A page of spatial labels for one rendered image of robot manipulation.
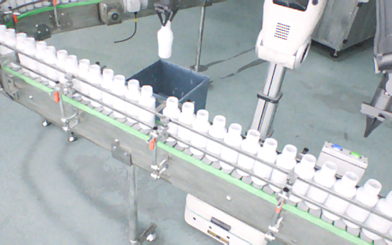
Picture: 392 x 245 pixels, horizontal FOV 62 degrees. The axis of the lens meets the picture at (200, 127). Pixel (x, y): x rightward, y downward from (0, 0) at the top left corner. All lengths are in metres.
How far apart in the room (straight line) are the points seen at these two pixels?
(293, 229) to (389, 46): 0.61
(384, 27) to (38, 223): 2.04
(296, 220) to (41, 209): 1.69
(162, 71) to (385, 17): 1.20
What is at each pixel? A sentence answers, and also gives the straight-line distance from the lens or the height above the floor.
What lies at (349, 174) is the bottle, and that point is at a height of 1.16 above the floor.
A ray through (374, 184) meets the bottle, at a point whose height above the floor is 1.15.
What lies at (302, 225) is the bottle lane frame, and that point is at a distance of 1.11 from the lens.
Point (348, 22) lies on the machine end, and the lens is 4.59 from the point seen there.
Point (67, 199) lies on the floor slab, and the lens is 2.37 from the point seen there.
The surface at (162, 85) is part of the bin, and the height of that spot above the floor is 0.79.
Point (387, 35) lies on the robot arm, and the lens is 1.05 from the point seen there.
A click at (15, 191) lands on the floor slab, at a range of 2.52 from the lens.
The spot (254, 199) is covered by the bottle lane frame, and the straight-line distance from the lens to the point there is 1.11.
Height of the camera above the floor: 1.78
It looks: 38 degrees down
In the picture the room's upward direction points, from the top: 7 degrees clockwise
